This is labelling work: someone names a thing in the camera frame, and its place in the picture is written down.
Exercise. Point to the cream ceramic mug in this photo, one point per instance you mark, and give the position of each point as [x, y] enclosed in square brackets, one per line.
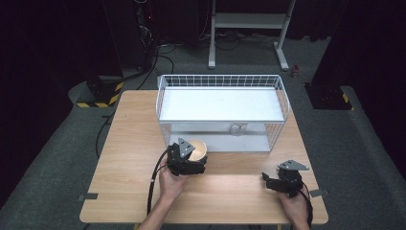
[199, 150]

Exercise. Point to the person's left hand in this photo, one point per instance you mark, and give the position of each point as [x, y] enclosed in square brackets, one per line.
[170, 187]

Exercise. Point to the person's right hand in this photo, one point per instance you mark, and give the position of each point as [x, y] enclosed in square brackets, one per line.
[293, 209]

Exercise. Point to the white metal stand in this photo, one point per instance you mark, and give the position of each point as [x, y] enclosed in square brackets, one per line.
[249, 20]

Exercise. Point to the black yellow striped base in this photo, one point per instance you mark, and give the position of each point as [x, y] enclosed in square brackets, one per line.
[102, 92]
[328, 97]

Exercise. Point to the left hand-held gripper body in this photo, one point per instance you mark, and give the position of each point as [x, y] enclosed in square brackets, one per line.
[180, 159]

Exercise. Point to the grey tape strip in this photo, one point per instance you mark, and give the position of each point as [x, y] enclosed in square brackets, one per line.
[88, 196]
[319, 193]

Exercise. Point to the small red floor object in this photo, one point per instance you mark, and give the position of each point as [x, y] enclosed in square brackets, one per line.
[295, 71]

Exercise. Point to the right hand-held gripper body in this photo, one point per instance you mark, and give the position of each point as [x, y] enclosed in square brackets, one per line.
[288, 180]

